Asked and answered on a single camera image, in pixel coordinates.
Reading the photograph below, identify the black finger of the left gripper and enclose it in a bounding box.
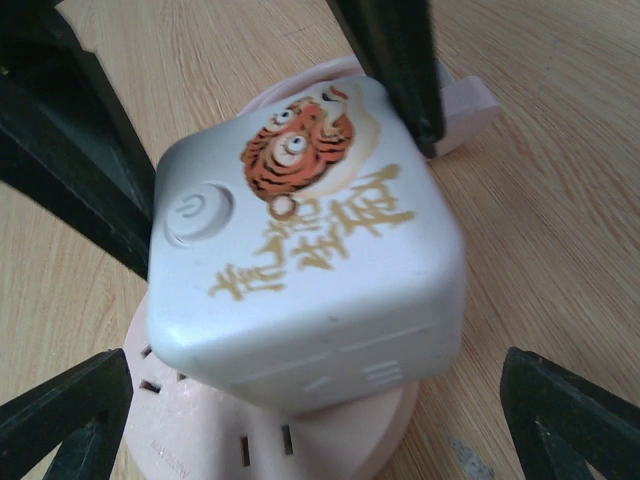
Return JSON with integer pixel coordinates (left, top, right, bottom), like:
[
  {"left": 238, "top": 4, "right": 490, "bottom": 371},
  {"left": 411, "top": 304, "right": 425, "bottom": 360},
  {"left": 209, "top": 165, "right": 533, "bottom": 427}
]
[
  {"left": 1, "top": 1, "right": 155, "bottom": 278},
  {"left": 327, "top": 0, "right": 446, "bottom": 159}
]

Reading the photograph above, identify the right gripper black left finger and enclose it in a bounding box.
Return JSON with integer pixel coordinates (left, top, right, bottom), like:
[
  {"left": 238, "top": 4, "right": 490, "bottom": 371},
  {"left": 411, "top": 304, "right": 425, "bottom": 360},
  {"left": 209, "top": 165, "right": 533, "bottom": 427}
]
[{"left": 1, "top": 348, "right": 133, "bottom": 479}]

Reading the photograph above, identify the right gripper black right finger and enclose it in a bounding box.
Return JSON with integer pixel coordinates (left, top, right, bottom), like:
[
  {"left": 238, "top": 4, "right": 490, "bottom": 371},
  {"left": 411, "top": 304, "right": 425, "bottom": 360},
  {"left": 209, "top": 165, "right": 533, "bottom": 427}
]
[{"left": 500, "top": 348, "right": 639, "bottom": 479}]

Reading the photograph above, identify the pink socket with cable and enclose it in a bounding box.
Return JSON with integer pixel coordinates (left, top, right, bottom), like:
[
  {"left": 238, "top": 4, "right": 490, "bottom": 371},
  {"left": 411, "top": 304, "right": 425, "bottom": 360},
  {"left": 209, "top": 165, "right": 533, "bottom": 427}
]
[{"left": 113, "top": 55, "right": 501, "bottom": 480}]

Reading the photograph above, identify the white tiger cube socket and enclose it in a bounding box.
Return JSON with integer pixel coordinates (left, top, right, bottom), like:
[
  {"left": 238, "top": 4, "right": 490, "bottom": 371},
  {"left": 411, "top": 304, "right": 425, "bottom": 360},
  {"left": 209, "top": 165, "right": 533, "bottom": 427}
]
[{"left": 146, "top": 76, "right": 467, "bottom": 414}]

